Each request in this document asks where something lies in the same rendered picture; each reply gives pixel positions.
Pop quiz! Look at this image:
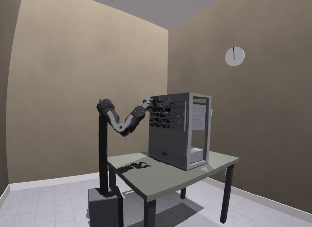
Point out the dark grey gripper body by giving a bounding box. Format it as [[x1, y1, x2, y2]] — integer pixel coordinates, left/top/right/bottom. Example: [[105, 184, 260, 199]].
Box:
[[151, 95, 164, 112]]

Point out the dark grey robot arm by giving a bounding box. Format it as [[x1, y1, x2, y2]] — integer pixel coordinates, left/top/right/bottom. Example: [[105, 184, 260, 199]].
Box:
[[97, 98, 153, 137]]

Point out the grey server rack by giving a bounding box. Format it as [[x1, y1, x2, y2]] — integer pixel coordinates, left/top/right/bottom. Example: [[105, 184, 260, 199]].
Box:
[[148, 92, 211, 171]]

